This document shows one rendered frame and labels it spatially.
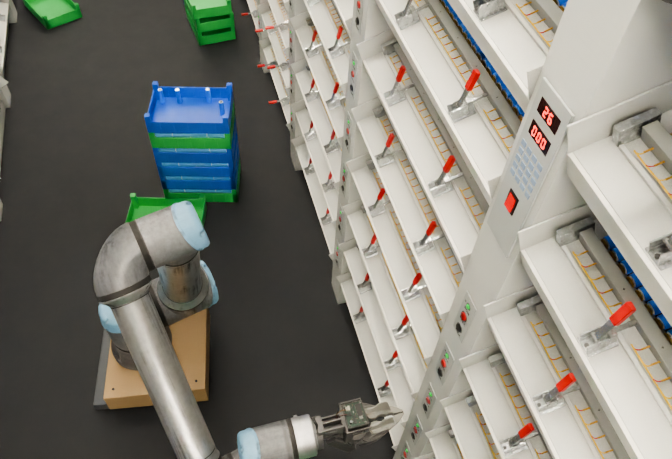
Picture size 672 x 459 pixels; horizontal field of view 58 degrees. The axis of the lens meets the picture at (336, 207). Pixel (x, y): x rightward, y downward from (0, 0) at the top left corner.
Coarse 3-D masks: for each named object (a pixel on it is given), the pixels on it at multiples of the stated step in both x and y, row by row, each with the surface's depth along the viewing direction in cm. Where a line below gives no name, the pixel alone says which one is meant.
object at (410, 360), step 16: (352, 208) 186; (352, 224) 186; (368, 240) 181; (368, 272) 176; (384, 272) 174; (384, 288) 171; (384, 304) 169; (400, 320) 165; (400, 352) 160; (416, 352) 159; (416, 368) 156; (416, 384) 154
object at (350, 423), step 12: (348, 408) 135; (360, 408) 135; (324, 420) 136; (336, 420) 133; (348, 420) 134; (360, 420) 134; (324, 432) 132; (336, 432) 134; (348, 432) 132; (360, 432) 134
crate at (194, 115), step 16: (192, 96) 239; (224, 96) 240; (160, 112) 233; (176, 112) 234; (192, 112) 234; (208, 112) 235; (160, 128) 225; (176, 128) 225; (192, 128) 226; (208, 128) 226; (224, 128) 226
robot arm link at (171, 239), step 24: (144, 216) 132; (168, 216) 131; (192, 216) 132; (144, 240) 128; (168, 240) 129; (192, 240) 132; (168, 264) 138; (192, 264) 146; (168, 288) 165; (192, 288) 168; (216, 288) 188; (168, 312) 183; (192, 312) 187
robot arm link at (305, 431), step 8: (296, 416) 138; (304, 416) 136; (296, 424) 133; (304, 424) 133; (312, 424) 133; (296, 432) 132; (304, 432) 132; (312, 432) 132; (296, 440) 131; (304, 440) 131; (312, 440) 132; (304, 448) 131; (312, 448) 132; (304, 456) 132; (312, 456) 134
